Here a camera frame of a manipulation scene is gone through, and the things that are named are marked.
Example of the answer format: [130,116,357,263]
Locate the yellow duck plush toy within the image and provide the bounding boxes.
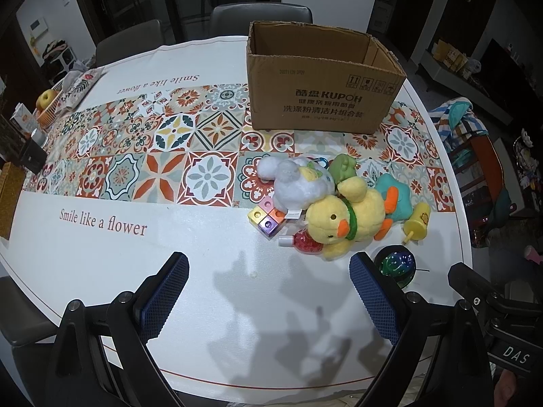
[305,176,393,259]

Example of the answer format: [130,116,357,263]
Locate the white plush toy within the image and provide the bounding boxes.
[257,156,335,213]

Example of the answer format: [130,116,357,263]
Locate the right human hand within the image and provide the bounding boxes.
[493,369,529,407]

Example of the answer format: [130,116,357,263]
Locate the dark starry round ball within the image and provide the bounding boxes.
[374,245,416,289]

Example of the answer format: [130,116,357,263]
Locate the red wooden chair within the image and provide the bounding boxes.
[448,135,516,248]

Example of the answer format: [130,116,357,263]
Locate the teal star plush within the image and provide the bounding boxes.
[375,174,413,221]

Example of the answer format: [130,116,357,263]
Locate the red bead bottle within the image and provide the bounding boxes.
[278,229,323,254]

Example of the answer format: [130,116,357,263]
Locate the brown woven mat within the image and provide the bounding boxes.
[0,163,26,240]

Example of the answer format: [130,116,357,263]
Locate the patterned tile tablecloth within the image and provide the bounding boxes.
[1,37,471,403]

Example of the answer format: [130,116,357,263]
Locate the striped clothes pile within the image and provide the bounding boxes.
[429,97,488,153]

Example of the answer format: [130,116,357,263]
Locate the black box on table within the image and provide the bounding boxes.
[0,117,47,175]

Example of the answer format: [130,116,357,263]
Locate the colourful cube blocks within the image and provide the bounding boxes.
[248,196,285,239]

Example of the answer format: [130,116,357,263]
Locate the green frog toy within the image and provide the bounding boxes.
[327,153,357,185]

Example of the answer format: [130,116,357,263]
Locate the yellow apple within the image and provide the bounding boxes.
[36,89,58,112]

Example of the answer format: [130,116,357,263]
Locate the patterned snack packet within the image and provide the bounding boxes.
[55,67,104,116]

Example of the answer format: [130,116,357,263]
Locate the brown cardboard box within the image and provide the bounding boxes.
[247,21,407,134]

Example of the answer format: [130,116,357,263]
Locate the grey chair left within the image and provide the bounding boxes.
[96,19,165,67]

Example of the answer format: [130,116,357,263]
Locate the grey chair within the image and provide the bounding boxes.
[96,19,165,67]
[209,2,313,38]

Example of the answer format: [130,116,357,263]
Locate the grey chair middle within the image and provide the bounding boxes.
[209,2,313,38]

